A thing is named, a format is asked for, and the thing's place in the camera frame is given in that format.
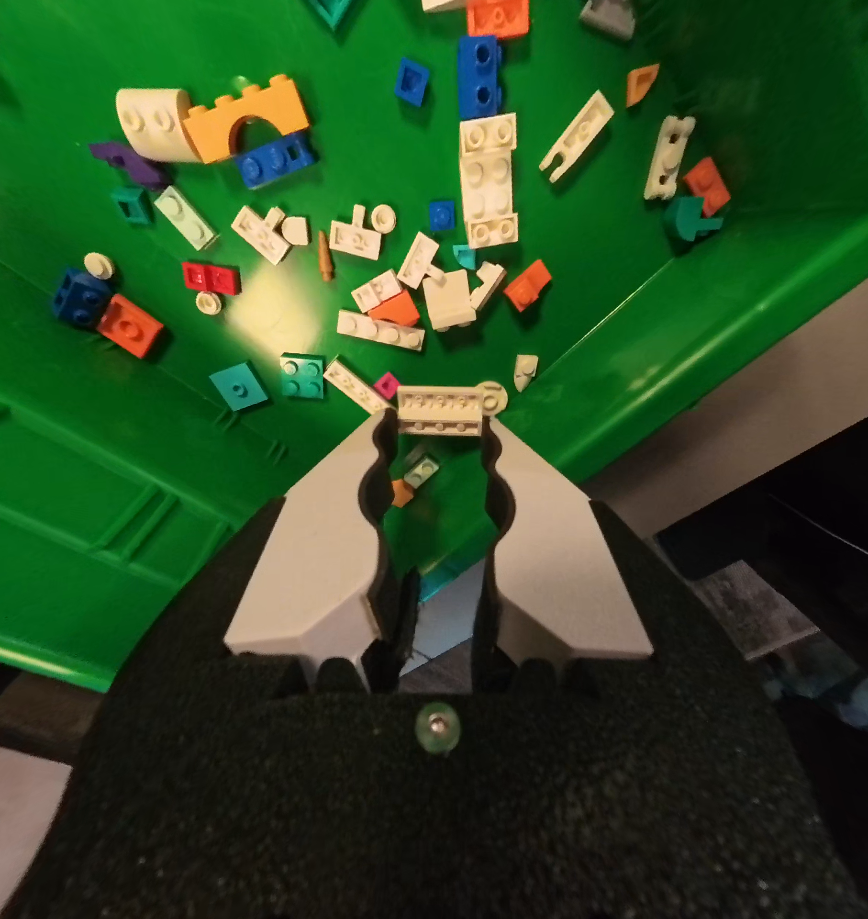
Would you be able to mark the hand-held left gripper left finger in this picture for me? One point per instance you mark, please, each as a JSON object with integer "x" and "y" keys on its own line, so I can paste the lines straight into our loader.
{"x": 297, "y": 574}

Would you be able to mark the lego pieces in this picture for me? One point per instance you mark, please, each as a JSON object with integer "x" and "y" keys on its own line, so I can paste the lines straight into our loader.
{"x": 488, "y": 187}

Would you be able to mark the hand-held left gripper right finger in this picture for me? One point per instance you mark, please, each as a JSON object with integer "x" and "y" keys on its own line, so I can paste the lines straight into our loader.
{"x": 570, "y": 581}

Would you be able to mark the white grille lego plate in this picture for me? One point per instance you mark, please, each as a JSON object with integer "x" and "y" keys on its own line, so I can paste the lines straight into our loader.
{"x": 441, "y": 411}

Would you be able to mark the green plastic bin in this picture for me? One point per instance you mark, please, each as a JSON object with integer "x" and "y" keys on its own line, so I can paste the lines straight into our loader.
{"x": 82, "y": 502}

